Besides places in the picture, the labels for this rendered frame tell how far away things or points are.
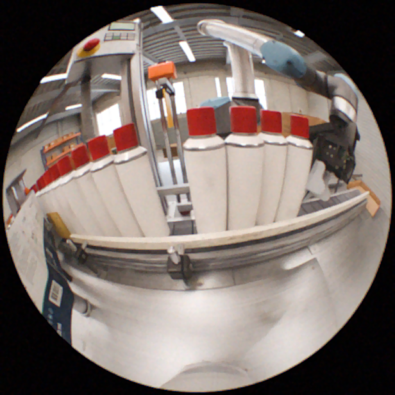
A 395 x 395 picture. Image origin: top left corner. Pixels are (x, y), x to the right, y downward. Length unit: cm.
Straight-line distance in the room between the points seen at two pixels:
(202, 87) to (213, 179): 555
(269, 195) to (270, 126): 10
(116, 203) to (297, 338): 34
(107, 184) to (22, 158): 777
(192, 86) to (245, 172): 560
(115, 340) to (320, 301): 30
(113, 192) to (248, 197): 19
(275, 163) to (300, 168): 5
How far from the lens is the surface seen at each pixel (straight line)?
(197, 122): 15
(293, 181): 23
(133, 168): 18
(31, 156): 797
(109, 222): 28
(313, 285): 25
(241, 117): 16
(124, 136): 19
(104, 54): 35
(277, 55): 26
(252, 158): 16
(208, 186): 16
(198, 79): 579
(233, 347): 20
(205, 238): 21
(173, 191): 25
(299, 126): 22
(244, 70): 56
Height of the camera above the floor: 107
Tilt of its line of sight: 33 degrees down
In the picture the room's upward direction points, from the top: 8 degrees counter-clockwise
